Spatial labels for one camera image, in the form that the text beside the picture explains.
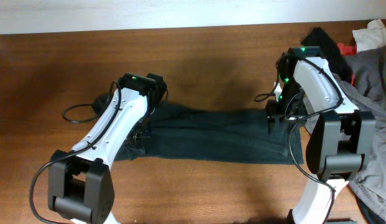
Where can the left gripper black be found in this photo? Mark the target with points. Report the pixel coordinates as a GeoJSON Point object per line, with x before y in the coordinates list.
{"type": "Point", "coordinates": [146, 132]}

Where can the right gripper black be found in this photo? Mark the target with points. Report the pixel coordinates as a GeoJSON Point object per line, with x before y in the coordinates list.
{"type": "Point", "coordinates": [272, 110]}

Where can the black Nike t-shirt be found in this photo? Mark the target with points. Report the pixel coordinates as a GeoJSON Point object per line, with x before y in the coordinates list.
{"type": "Point", "coordinates": [179, 132]}

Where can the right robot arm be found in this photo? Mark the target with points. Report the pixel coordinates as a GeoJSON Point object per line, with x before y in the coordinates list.
{"type": "Point", "coordinates": [339, 145]}

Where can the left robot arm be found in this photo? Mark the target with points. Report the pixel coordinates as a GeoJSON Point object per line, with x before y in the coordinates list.
{"type": "Point", "coordinates": [80, 187]}

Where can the black garment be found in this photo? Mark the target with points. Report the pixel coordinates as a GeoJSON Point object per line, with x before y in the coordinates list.
{"type": "Point", "coordinates": [337, 64]}

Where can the red garment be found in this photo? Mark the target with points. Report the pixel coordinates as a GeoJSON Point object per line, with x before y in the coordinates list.
{"type": "Point", "coordinates": [347, 50]}

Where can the grey garment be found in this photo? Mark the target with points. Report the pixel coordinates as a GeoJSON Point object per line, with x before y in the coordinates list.
{"type": "Point", "coordinates": [368, 93]}

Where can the white garment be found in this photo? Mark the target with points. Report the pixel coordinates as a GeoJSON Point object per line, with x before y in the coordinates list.
{"type": "Point", "coordinates": [372, 37]}

